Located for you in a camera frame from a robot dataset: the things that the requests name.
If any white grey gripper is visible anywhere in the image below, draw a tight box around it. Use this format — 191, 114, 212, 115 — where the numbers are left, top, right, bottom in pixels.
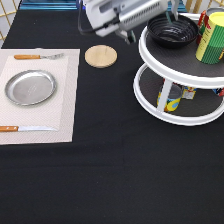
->
83, 0, 179, 44

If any black ribbed bowl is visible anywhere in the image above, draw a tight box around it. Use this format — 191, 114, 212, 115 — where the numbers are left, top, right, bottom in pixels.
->
147, 13, 198, 49

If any white two-tier lazy Susan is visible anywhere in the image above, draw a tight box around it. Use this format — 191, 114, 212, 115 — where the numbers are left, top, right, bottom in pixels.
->
133, 28, 224, 126

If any round silver metal plate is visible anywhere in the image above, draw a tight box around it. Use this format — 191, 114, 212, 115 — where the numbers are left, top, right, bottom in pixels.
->
5, 70, 57, 106

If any red soup can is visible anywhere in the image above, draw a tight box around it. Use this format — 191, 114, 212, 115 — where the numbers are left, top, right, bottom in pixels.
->
196, 7, 224, 44

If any round wooden coaster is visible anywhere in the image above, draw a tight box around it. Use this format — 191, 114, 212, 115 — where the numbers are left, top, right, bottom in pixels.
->
85, 45, 117, 68

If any yellow green can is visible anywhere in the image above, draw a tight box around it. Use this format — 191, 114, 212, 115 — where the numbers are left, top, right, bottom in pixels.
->
196, 12, 224, 64

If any blue yellow can lower tier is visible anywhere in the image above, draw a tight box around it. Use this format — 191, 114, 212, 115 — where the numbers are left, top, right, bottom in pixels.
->
164, 83, 182, 112

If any brown white chocolate box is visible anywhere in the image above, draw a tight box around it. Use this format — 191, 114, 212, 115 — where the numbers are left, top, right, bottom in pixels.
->
182, 86, 197, 100

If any red box lower tier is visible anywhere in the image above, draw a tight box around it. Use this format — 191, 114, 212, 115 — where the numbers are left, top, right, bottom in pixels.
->
213, 87, 224, 96

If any beige woven placemat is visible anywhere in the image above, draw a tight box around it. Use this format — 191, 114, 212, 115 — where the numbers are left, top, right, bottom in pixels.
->
0, 49, 80, 145

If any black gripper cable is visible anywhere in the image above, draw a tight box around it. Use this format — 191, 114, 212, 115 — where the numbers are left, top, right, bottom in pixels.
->
77, 0, 101, 35

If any wooden handled fork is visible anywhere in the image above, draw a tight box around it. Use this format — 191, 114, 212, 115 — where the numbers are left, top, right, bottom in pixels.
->
14, 53, 64, 60

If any wooden handled knife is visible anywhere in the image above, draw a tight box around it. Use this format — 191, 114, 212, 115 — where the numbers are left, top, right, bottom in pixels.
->
0, 126, 57, 132

